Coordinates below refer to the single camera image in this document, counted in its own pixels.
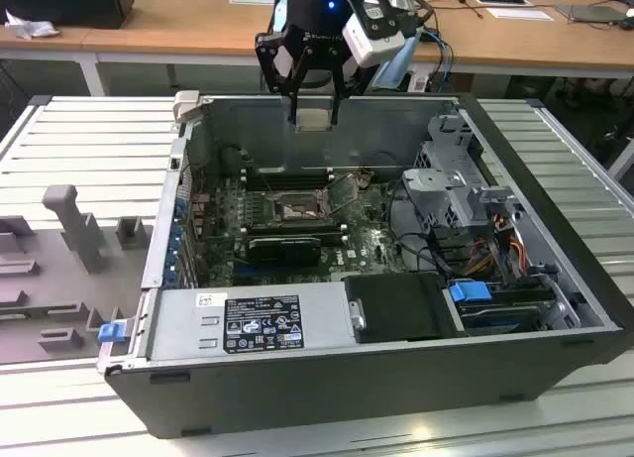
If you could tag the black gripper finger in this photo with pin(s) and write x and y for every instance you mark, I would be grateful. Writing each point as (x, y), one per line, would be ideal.
(272, 60)
(337, 100)

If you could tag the silver square CPU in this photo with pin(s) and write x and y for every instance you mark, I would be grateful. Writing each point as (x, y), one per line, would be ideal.
(313, 120)

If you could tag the thin metal locking lever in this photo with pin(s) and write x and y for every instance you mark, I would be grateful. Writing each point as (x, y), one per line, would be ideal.
(270, 185)

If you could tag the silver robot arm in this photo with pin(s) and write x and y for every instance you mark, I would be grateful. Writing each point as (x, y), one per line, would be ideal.
(396, 65)

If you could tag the black RAM slot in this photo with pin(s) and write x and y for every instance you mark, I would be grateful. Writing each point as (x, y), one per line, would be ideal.
(287, 171)
(287, 186)
(292, 230)
(292, 220)
(287, 181)
(292, 225)
(287, 176)

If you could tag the CPU socket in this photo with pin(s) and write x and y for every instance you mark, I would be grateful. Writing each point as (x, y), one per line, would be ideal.
(292, 209)

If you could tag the wooden desk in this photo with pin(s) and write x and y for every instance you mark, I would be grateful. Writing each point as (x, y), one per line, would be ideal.
(148, 31)

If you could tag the grey metal drive cage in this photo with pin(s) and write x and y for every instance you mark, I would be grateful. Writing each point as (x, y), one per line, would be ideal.
(446, 194)

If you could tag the green motherboard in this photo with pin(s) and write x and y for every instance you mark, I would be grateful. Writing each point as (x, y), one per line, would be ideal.
(361, 249)

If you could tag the black graphics card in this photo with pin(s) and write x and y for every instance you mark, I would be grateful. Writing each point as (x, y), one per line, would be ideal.
(285, 254)

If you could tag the smartphone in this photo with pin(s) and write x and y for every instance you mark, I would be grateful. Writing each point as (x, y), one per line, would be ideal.
(502, 1)

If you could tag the black plastic shroud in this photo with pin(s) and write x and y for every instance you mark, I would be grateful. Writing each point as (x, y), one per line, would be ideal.
(396, 308)

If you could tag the black box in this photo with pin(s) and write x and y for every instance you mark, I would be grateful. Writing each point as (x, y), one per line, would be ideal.
(64, 1)

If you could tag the hard disk blue carrier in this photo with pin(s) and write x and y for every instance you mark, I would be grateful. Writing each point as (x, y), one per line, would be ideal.
(470, 293)

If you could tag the crumpled white paper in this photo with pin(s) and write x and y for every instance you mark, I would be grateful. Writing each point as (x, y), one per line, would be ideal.
(30, 26)

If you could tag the grey power supply unit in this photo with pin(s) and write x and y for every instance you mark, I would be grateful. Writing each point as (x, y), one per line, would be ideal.
(188, 328)

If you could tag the dark laptop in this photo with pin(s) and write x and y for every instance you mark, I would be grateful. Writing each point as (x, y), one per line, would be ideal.
(602, 15)

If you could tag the blue plastic case latch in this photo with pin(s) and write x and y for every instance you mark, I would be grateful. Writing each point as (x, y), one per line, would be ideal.
(111, 332)

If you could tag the grey parts rack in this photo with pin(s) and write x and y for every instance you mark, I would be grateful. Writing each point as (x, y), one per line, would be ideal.
(30, 338)

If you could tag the black-faced wrist camera box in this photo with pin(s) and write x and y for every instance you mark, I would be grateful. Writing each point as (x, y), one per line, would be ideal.
(377, 11)

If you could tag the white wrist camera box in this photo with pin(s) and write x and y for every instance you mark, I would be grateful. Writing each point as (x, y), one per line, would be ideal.
(369, 43)

